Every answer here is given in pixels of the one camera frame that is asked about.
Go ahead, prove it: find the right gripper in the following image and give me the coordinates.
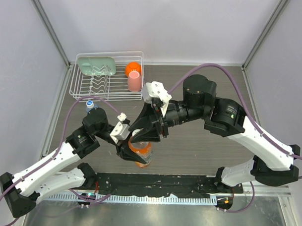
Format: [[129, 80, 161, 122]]
[[128, 98, 207, 144]]

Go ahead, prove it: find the orange drink bottle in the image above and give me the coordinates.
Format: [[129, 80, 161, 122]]
[[128, 136, 153, 168]]

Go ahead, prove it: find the blue label water bottle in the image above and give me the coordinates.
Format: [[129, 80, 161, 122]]
[[86, 101, 99, 113]]

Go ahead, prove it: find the white blue bottle cap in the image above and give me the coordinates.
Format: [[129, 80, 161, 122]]
[[86, 101, 94, 109]]

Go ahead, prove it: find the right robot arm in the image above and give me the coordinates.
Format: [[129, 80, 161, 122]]
[[129, 74, 300, 192]]

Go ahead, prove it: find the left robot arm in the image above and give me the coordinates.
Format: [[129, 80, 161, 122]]
[[0, 108, 144, 219]]

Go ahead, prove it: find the pink cup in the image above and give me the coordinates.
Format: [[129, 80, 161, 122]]
[[127, 71, 142, 92]]

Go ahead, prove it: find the orange bowl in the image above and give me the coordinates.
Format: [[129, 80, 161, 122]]
[[124, 62, 142, 77]]

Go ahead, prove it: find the green plastic tray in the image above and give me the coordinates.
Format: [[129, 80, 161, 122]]
[[76, 56, 116, 76]]

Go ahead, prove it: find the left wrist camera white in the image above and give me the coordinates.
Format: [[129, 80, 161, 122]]
[[110, 113, 129, 144]]

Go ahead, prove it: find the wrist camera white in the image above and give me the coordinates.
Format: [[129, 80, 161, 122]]
[[141, 81, 172, 116], [110, 113, 129, 144]]

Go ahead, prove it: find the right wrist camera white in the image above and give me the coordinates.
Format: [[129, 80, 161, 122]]
[[141, 81, 172, 116]]

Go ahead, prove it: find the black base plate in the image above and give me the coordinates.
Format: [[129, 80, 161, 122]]
[[71, 170, 239, 201]]

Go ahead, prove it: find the white wire dish rack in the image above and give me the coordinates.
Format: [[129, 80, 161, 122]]
[[69, 51, 145, 101]]

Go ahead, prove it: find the white slotted cable duct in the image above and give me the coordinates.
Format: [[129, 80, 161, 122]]
[[45, 191, 217, 206]]

